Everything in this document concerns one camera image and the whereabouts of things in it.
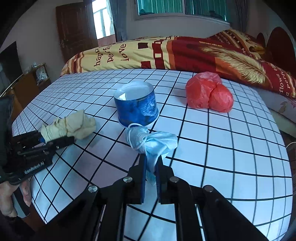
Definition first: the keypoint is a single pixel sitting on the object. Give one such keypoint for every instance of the red plastic bag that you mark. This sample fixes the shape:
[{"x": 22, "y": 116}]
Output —
[{"x": 205, "y": 90}]

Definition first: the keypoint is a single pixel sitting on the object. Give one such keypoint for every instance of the small bright window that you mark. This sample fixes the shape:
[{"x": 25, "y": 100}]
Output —
[{"x": 103, "y": 20}]

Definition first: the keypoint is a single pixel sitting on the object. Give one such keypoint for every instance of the light blue face mask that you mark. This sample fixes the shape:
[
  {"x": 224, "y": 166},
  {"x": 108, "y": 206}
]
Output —
[{"x": 152, "y": 145}]

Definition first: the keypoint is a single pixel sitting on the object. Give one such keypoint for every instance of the grey middle curtain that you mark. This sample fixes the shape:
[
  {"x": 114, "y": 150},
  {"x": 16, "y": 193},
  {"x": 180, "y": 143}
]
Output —
[{"x": 241, "y": 13}]

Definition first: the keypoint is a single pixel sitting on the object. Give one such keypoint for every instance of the white black grid tablecloth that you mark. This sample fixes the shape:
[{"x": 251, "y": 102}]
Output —
[{"x": 240, "y": 153}]

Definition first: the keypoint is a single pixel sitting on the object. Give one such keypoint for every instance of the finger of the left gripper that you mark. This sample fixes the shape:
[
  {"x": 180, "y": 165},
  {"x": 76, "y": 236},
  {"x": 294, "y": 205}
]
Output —
[
  {"x": 53, "y": 144},
  {"x": 27, "y": 140}
]

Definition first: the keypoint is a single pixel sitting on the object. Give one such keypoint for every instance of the wooden side cabinet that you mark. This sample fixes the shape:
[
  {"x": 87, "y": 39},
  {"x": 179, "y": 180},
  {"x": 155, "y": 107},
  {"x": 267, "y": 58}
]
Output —
[{"x": 26, "y": 88}]

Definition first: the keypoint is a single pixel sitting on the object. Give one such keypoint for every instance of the large green window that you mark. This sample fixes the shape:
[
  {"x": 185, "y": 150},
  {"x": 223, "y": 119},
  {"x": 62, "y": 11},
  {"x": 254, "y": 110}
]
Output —
[{"x": 214, "y": 9}]

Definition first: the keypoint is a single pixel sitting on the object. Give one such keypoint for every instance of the brown wooden door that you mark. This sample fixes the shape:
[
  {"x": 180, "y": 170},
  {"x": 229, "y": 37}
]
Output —
[{"x": 75, "y": 23}]

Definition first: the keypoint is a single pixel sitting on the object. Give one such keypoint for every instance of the bed with red headboard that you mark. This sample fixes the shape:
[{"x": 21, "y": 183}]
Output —
[{"x": 278, "y": 55}]

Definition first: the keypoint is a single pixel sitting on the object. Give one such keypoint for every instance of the person's left hand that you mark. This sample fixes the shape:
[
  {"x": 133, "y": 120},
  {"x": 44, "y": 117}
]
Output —
[{"x": 8, "y": 198}]

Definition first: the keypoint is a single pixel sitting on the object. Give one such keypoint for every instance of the grey curtain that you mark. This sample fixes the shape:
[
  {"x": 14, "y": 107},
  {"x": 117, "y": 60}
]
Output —
[
  {"x": 241, "y": 13},
  {"x": 118, "y": 11}
]

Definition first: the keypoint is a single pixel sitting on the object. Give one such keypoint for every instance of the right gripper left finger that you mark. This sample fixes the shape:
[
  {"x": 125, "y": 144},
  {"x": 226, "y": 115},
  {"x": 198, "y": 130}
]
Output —
[{"x": 99, "y": 213}]

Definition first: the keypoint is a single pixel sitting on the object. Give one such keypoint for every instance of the beige paper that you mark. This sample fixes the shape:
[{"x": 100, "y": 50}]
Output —
[{"x": 78, "y": 125}]

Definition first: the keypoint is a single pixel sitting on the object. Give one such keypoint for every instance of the red yellow feather blanket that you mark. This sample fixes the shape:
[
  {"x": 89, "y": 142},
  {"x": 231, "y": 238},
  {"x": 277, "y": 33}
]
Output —
[{"x": 231, "y": 54}]

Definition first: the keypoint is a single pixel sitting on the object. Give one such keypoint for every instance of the blue short paper cup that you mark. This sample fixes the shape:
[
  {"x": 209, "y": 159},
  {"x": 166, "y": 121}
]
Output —
[{"x": 136, "y": 103}]

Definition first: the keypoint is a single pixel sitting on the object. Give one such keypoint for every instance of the grey left curtain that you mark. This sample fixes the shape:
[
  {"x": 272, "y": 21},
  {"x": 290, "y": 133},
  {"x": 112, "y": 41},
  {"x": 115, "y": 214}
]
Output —
[{"x": 118, "y": 11}]

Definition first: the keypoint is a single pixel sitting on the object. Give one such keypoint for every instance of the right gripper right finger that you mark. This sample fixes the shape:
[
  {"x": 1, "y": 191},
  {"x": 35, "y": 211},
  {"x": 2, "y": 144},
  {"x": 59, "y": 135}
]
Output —
[{"x": 202, "y": 213}]

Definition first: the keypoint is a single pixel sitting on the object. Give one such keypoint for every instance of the black television screen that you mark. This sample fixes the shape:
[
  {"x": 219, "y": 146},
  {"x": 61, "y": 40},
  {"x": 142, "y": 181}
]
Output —
[{"x": 10, "y": 66}]

